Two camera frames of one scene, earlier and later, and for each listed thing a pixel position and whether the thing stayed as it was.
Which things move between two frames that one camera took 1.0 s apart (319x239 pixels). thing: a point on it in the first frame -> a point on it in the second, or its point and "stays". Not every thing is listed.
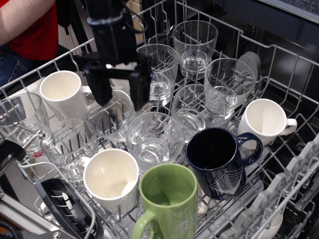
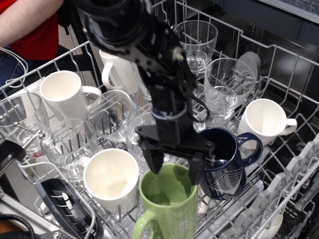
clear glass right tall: [227, 82] stays
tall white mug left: [63, 91] stays
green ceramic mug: [168, 192] stays
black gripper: [116, 59] -> [173, 134]
